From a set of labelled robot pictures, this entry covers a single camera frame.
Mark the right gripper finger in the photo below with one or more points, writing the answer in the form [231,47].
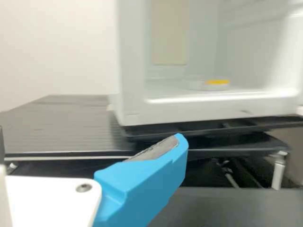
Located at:
[142,184]

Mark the petri dish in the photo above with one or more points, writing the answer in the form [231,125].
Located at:
[213,83]

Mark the black tray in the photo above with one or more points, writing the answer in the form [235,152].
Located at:
[213,128]

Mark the black platform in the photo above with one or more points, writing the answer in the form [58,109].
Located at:
[59,127]

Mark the white incubator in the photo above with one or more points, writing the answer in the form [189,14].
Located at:
[132,71]

